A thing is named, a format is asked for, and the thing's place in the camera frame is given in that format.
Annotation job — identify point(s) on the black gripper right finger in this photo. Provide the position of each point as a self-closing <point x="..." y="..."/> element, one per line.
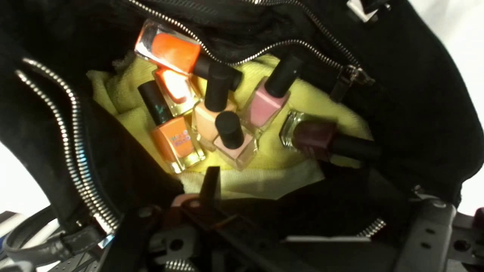
<point x="428" y="235"/>

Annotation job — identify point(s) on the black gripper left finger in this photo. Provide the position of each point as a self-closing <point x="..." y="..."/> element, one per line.
<point x="201" y="235"/>

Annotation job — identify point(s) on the peach nail polish bottle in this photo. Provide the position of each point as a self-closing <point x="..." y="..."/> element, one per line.
<point x="205" y="125"/>

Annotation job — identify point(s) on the pale pink nail polish bottle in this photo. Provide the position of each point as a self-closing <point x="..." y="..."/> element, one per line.
<point x="228" y="128"/>

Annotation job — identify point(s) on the dark purple nail polish bottle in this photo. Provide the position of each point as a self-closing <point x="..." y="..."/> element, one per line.
<point x="311" y="136"/>

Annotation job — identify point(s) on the yellow cloth bag lining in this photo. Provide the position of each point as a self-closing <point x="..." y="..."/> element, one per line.
<point x="272" y="160"/>

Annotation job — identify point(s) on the white tablecloth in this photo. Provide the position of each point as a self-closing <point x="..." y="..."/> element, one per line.
<point x="15" y="190"/>

